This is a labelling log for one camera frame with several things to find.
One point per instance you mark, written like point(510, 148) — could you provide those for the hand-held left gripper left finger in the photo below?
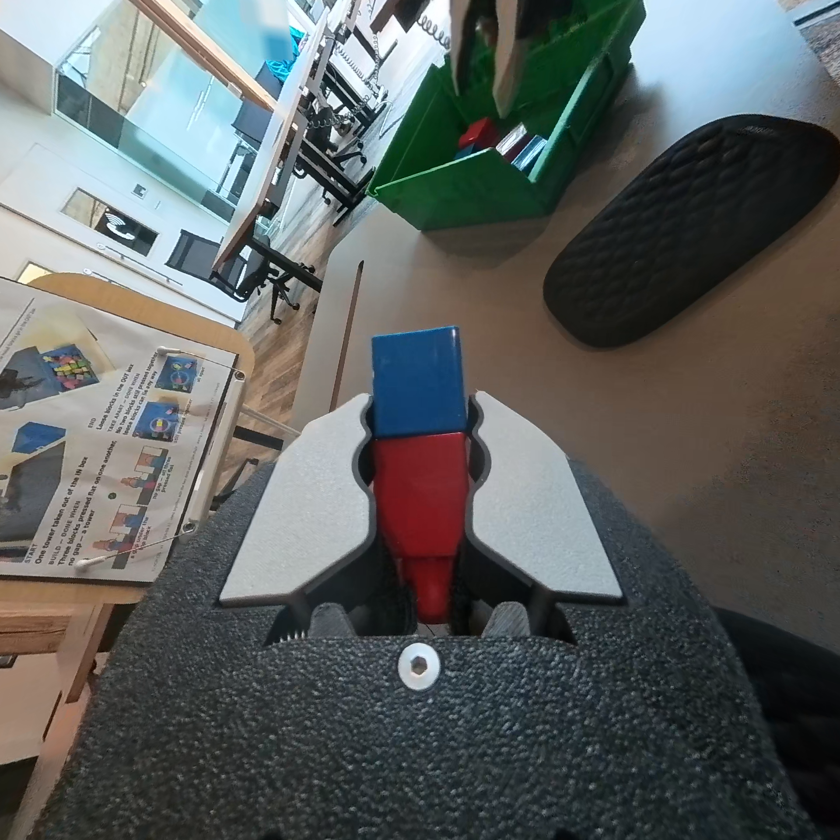
point(308, 512)

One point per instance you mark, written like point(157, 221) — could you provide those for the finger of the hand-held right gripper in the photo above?
point(512, 72)
point(467, 46)

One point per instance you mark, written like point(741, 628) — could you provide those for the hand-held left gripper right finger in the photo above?
point(538, 512)

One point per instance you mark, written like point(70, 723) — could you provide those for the green plastic bin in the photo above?
point(472, 190)

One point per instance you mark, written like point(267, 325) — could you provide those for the blue toy block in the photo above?
point(530, 154)
point(420, 387)

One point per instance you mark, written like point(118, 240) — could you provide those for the long wooden desk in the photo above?
point(282, 131)

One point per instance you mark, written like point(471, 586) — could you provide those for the instruction poster board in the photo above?
point(197, 321)

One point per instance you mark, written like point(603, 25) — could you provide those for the laminated instruction sheet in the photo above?
point(98, 426)

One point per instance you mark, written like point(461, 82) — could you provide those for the black office chair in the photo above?
point(190, 253)
point(253, 121)

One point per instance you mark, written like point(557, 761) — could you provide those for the black textured mat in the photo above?
point(689, 229)

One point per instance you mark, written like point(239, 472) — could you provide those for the black mouse pad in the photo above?
point(800, 722)

